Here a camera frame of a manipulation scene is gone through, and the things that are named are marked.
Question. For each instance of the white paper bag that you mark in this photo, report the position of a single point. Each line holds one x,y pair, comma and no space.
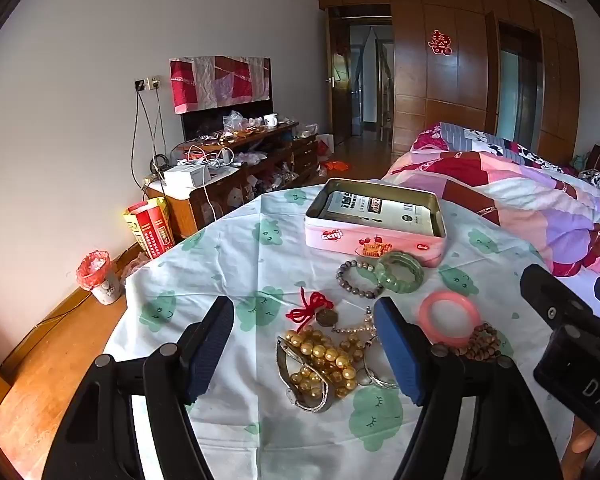
325,143

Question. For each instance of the thin silver bangle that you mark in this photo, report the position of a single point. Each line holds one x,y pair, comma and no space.
380,383

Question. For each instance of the bin with red liner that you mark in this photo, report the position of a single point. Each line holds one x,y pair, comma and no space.
100,280

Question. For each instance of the silver wristwatch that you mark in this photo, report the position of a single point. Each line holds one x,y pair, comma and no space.
282,365

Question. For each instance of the red yellow carton box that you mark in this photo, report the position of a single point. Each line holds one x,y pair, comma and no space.
150,230

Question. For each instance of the black television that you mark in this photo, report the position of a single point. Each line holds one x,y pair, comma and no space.
205,121

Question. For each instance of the red and white cover cloth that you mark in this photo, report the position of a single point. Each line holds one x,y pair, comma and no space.
215,82

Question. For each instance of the wooden wardrobe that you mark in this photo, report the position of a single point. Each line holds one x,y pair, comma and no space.
450,95

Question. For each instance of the wooden door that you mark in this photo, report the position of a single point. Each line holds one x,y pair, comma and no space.
340,105

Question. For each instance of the green jade bangle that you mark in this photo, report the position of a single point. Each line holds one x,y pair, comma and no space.
383,275

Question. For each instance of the red paper decoration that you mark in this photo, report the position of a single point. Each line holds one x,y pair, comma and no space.
440,42

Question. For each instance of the white box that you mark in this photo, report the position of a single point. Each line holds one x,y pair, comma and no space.
185,176

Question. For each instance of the wooden television cabinet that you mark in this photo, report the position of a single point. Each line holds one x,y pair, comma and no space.
205,207

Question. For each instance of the white mug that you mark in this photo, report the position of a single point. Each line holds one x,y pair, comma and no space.
270,120

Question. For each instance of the pink tin box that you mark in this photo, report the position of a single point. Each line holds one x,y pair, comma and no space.
350,240

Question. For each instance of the wall socket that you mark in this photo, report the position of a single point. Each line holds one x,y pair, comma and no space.
147,83

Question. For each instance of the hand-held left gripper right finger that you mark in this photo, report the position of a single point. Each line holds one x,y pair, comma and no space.
400,350

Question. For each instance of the pink bangle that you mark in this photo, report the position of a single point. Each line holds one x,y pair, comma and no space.
425,317

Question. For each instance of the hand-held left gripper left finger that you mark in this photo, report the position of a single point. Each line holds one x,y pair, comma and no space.
207,355

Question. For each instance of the white paper packet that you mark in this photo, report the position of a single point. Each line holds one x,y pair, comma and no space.
380,212

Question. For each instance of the bed with patchwork quilt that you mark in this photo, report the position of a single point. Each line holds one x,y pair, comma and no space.
505,185

